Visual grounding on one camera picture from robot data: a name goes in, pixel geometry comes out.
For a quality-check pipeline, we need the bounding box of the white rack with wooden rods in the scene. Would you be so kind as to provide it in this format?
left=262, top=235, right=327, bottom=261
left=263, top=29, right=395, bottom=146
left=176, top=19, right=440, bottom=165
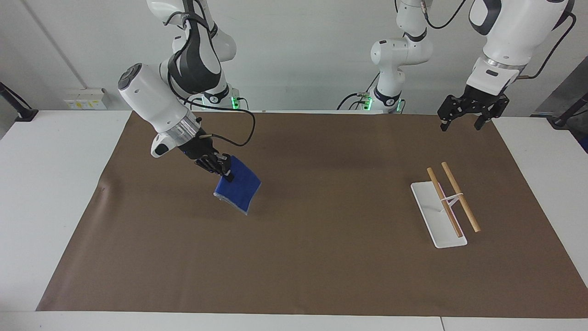
left=410, top=161, right=481, bottom=249

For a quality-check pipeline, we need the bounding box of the white wall socket box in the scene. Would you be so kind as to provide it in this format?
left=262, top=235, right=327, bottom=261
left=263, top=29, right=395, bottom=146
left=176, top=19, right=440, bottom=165
left=64, top=88, right=109, bottom=110

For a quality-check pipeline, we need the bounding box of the black cable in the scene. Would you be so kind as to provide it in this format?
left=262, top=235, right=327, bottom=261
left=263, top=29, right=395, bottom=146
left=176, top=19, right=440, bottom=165
left=168, top=69, right=256, bottom=148
left=515, top=13, right=577, bottom=80
left=337, top=74, right=382, bottom=111
left=420, top=0, right=467, bottom=30

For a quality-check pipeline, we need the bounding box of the blue towel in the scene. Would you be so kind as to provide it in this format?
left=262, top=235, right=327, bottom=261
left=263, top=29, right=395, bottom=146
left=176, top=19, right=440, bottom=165
left=213, top=155, right=262, bottom=216

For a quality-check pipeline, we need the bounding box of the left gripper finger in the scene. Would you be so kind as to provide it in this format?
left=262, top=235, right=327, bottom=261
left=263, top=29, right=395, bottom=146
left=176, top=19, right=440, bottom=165
left=475, top=94, right=510, bottom=131
left=437, top=94, right=474, bottom=132

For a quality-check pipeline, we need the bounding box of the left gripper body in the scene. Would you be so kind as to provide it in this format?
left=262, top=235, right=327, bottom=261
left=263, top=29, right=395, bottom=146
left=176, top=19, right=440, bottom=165
left=460, top=85, right=507, bottom=114

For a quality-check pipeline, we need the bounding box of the black stand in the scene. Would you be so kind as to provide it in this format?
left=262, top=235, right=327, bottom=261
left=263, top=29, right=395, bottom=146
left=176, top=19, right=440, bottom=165
left=548, top=92, right=588, bottom=130
left=0, top=82, right=39, bottom=122

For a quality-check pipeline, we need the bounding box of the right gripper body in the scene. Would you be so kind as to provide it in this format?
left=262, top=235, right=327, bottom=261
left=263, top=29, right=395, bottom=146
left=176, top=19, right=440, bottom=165
left=182, top=133, right=221, bottom=162

